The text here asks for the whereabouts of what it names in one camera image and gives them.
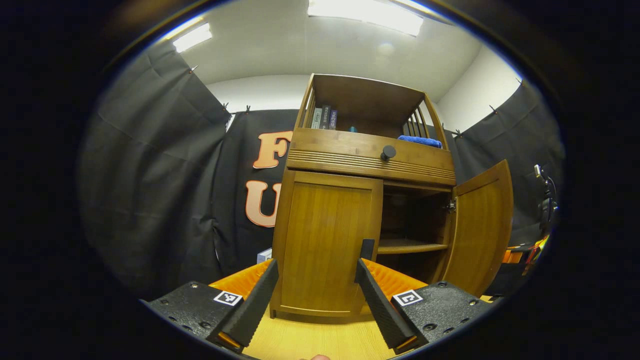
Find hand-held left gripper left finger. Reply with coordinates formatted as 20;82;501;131
140;258;279;353

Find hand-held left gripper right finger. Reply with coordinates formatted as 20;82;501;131
354;258;496;356

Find wooden cabinet door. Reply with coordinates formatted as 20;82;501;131
274;170;384;318
442;159;515;298

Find wooden double-door shoe cabinet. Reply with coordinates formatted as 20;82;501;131
269;73;515;321

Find wooden cabinet drawer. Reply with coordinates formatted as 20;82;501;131
286;127;457;187

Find wooden inner shelf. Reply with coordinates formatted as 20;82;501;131
377;238;449;255

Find black backdrop cloth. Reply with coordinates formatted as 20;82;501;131
77;42;233;302
445;80;566;297
212;109;301;276

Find blue folded towel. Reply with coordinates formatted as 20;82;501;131
398;135;443;149

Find small ceiling light panel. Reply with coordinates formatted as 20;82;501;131
172;22;213;54

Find black stand with cables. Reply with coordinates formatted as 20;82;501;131
533;164;559;238

